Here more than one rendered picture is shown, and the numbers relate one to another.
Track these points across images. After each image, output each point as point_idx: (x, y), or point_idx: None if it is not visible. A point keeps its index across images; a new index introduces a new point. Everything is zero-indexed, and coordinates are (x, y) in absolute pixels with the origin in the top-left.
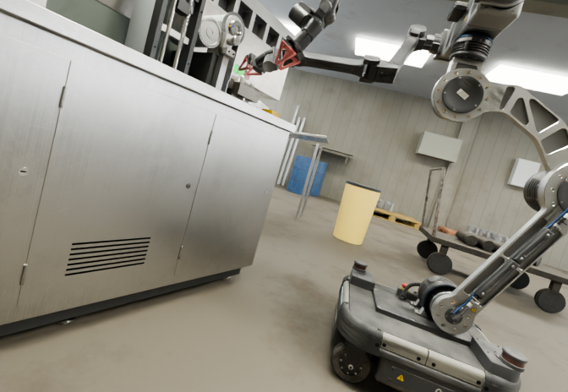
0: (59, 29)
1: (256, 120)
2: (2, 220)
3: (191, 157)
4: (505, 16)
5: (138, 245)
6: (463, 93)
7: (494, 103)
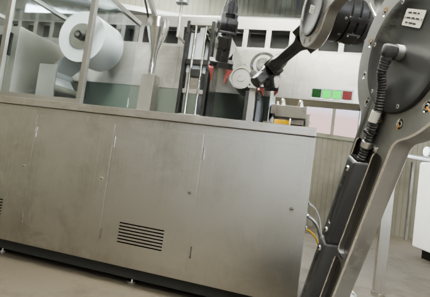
0: (109, 112)
1: (254, 132)
2: (94, 202)
3: (189, 170)
4: None
5: (155, 234)
6: (312, 8)
7: None
